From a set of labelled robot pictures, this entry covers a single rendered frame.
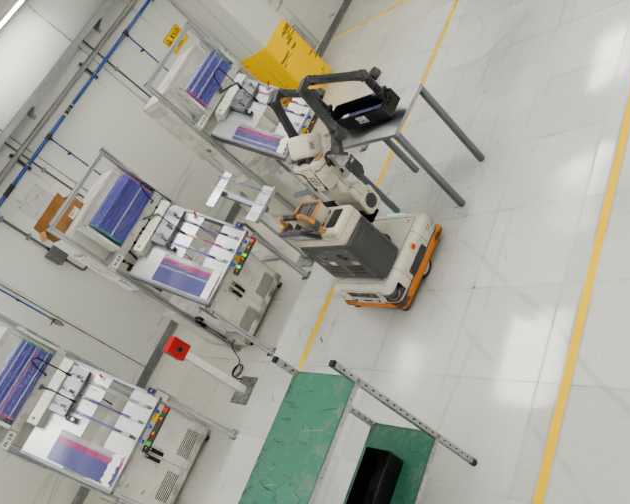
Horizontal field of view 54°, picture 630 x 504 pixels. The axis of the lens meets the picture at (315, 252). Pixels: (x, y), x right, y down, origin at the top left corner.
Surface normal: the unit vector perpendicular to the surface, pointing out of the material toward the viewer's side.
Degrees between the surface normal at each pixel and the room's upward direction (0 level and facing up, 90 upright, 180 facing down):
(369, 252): 90
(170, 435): 90
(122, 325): 90
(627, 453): 0
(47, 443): 47
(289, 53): 90
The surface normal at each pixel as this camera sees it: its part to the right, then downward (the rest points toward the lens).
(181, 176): 0.63, -0.10
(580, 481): -0.68, -0.55
